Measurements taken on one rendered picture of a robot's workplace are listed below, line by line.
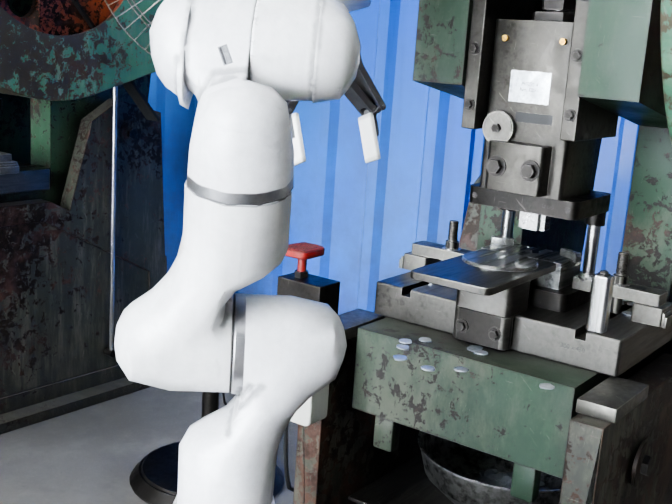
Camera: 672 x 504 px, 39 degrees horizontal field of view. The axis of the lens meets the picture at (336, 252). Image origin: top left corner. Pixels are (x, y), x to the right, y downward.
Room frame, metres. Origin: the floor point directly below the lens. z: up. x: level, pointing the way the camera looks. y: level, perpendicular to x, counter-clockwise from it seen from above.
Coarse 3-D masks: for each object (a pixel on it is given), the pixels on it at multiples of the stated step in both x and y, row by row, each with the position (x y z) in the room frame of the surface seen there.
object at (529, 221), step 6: (522, 216) 1.64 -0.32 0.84; (528, 216) 1.62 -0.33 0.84; (534, 216) 1.61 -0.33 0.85; (540, 216) 1.62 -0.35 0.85; (546, 216) 1.61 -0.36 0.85; (522, 222) 1.63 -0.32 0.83; (528, 222) 1.62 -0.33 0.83; (534, 222) 1.61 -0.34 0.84; (540, 222) 1.62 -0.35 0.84; (546, 222) 1.62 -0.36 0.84; (522, 228) 1.63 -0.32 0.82; (528, 228) 1.62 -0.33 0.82; (534, 228) 1.61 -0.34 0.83; (540, 228) 1.61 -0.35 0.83; (546, 228) 1.62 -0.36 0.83
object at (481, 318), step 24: (432, 264) 1.49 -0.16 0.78; (456, 264) 1.50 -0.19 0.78; (480, 264) 1.49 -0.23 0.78; (504, 264) 1.50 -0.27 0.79; (528, 264) 1.51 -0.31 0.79; (552, 264) 1.55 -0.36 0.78; (456, 288) 1.39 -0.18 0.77; (480, 288) 1.36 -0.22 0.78; (504, 288) 1.40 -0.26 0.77; (528, 288) 1.52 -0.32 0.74; (456, 312) 1.52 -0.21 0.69; (480, 312) 1.49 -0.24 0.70; (504, 312) 1.47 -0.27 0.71; (456, 336) 1.52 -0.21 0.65; (480, 336) 1.49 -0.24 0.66; (504, 336) 1.47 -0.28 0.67
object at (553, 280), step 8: (488, 248) 1.64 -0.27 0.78; (496, 248) 1.64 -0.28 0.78; (504, 248) 1.65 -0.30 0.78; (512, 248) 1.65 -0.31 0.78; (520, 248) 1.66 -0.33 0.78; (528, 248) 1.66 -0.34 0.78; (536, 248) 1.67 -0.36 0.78; (528, 256) 1.60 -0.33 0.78; (536, 256) 1.60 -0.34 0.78; (544, 256) 1.61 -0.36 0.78; (552, 256) 1.61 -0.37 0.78; (560, 256) 1.61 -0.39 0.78; (560, 264) 1.56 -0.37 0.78; (568, 264) 1.58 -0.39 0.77; (576, 264) 1.61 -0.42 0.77; (552, 272) 1.56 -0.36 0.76; (560, 272) 1.56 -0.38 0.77; (568, 272) 1.59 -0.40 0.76; (576, 272) 1.62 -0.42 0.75; (536, 280) 1.58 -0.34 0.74; (544, 280) 1.57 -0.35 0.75; (552, 280) 1.56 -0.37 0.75; (560, 280) 1.56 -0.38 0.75; (568, 280) 1.59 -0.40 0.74; (552, 288) 1.56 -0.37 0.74; (560, 288) 1.56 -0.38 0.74
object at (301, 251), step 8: (288, 248) 1.62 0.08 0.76; (296, 248) 1.62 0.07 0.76; (304, 248) 1.63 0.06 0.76; (312, 248) 1.63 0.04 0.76; (320, 248) 1.64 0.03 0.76; (288, 256) 1.62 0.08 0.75; (296, 256) 1.61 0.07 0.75; (304, 256) 1.60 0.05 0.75; (312, 256) 1.62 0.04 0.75; (304, 264) 1.64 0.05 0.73
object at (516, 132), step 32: (512, 32) 1.59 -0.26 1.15; (544, 32) 1.56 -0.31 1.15; (512, 64) 1.59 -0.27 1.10; (544, 64) 1.56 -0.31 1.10; (512, 96) 1.59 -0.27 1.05; (544, 96) 1.55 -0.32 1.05; (512, 128) 1.57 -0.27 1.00; (544, 128) 1.55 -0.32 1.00; (512, 160) 1.55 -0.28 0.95; (544, 160) 1.52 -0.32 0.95; (576, 160) 1.56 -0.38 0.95; (512, 192) 1.54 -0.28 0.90; (544, 192) 1.53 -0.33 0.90; (576, 192) 1.58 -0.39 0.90
